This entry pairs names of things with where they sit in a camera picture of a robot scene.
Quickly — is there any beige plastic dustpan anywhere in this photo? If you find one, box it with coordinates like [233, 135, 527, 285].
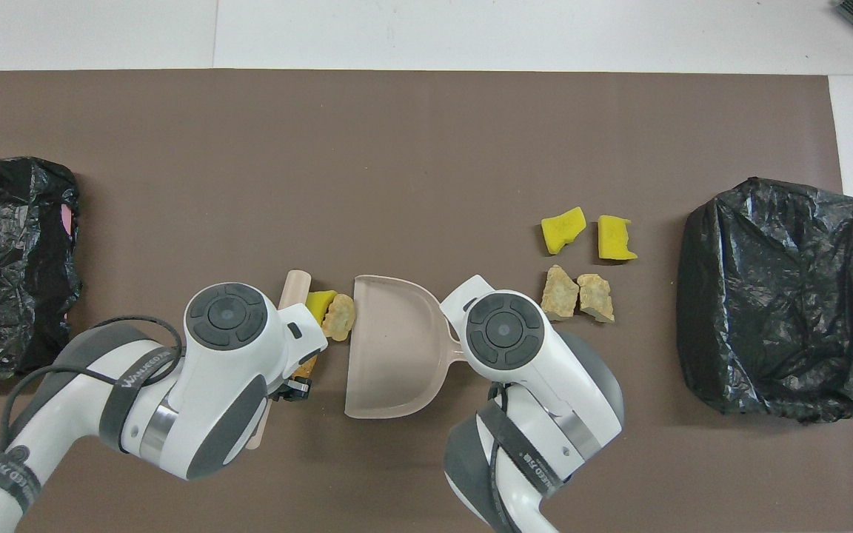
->
[344, 275, 466, 420]

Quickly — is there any brown table mat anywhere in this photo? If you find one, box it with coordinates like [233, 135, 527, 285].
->
[0, 69, 853, 533]

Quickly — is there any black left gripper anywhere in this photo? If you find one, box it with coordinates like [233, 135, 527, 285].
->
[275, 376, 314, 404]

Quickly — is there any black bag lined bin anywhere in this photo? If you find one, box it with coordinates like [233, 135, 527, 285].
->
[676, 176, 853, 424]
[0, 156, 83, 378]

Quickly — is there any yellow sponge piece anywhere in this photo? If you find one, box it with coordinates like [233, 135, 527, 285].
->
[598, 215, 638, 261]
[541, 207, 588, 256]
[305, 290, 338, 326]

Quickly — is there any bread piece with orange crust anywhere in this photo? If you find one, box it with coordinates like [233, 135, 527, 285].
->
[321, 294, 358, 342]

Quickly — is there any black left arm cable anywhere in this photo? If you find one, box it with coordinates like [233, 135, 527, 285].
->
[0, 315, 184, 452]

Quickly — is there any beige hand brush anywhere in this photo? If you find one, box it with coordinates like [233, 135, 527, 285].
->
[245, 269, 313, 451]

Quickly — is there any torn bread piece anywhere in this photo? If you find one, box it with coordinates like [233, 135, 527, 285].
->
[541, 264, 581, 321]
[577, 273, 616, 324]

